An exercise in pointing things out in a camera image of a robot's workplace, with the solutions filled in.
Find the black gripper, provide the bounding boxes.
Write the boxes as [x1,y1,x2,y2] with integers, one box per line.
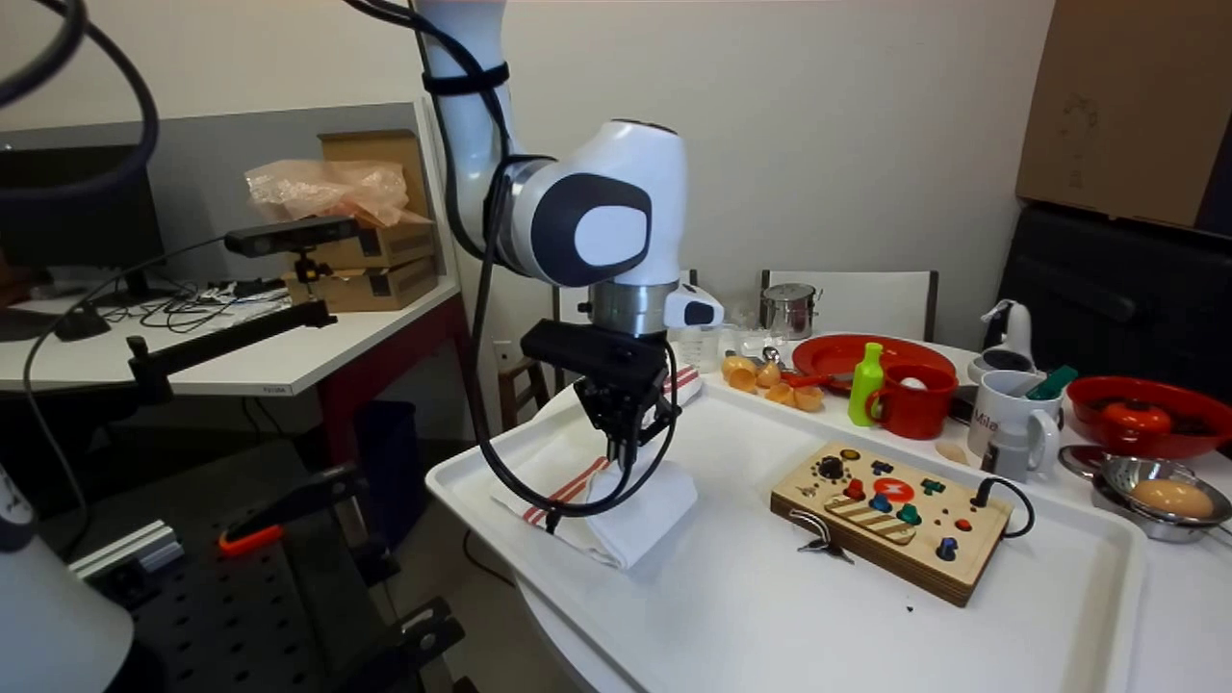
[521,321,680,486]

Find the white red-striped towel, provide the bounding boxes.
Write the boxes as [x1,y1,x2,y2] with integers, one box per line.
[491,381,703,575]
[666,364,703,400]

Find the wooden busy board with buttons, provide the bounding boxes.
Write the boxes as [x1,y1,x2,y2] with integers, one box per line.
[771,441,1012,606]

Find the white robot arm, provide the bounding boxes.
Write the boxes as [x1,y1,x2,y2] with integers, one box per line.
[409,0,722,467]

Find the crumpled white red-striped towel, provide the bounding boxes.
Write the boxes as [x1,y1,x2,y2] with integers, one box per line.
[666,364,703,400]

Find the bread pieces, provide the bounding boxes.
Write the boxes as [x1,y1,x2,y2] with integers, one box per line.
[720,353,825,413]

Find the large white plastic tray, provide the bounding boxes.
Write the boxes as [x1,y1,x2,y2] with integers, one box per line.
[426,381,1146,693]

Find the metal pot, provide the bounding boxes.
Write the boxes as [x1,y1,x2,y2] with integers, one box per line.
[763,286,815,340]

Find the red plate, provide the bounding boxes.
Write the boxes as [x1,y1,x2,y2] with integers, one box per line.
[793,334,953,393]

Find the green squeeze bottle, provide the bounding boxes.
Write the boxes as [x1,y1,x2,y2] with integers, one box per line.
[847,344,886,426]

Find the stacked cardboard boxes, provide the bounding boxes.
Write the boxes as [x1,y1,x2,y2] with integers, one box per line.
[285,130,440,313]

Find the red mug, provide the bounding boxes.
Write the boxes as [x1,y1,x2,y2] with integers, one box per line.
[879,364,960,440]

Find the white spray bottle head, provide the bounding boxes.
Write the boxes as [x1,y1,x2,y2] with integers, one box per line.
[981,296,1033,368]

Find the pink plastic bag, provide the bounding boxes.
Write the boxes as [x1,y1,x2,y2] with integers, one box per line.
[246,157,409,228]

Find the red bowl with tomato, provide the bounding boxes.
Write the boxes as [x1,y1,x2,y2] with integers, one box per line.
[1066,377,1232,458]

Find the white side desk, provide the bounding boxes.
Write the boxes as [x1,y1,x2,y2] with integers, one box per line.
[0,275,491,475]

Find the metal strainer with egg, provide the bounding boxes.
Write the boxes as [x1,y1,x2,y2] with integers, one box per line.
[1057,445,1232,543]

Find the large cardboard box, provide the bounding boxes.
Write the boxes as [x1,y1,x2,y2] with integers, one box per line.
[1016,0,1232,236]

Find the black cable on board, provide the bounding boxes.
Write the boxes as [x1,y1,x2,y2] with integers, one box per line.
[970,475,1040,543]

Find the black camera on stand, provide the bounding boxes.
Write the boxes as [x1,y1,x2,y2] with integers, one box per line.
[223,214,356,286]

